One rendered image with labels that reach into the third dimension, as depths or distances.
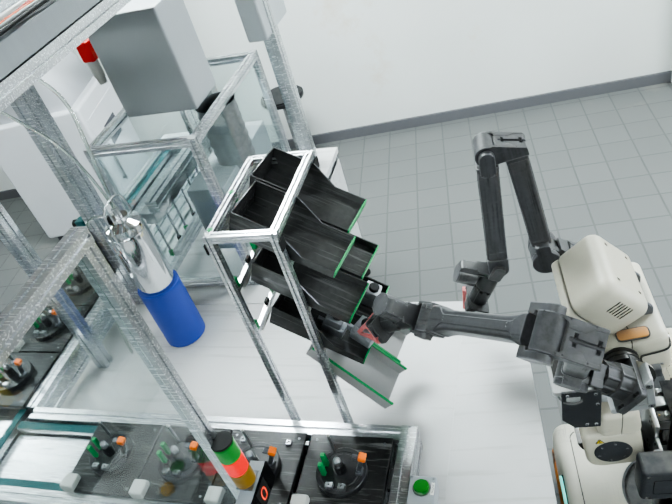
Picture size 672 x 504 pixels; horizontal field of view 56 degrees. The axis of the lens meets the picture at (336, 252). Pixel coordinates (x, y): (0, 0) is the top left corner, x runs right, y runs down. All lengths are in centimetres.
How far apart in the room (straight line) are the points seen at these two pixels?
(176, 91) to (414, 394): 133
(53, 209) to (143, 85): 278
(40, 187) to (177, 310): 281
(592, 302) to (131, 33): 169
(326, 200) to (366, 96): 330
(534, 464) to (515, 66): 350
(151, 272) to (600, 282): 144
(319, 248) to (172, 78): 106
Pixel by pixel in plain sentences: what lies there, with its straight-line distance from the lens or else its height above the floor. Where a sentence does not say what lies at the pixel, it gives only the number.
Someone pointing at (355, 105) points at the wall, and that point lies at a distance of 500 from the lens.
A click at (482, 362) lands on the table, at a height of 86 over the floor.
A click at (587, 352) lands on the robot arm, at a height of 155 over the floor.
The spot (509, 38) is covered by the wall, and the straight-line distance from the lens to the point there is 483.
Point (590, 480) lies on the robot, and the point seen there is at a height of 28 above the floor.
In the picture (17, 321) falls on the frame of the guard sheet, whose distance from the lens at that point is 98.
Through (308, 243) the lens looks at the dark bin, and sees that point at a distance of 156.
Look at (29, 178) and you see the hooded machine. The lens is 504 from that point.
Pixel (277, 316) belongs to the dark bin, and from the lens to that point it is 173.
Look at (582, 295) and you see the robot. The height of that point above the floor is 135.
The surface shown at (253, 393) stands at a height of 86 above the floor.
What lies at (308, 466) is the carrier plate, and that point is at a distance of 186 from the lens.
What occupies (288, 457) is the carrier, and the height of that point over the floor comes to 97.
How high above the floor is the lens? 249
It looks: 38 degrees down
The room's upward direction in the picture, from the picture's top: 18 degrees counter-clockwise
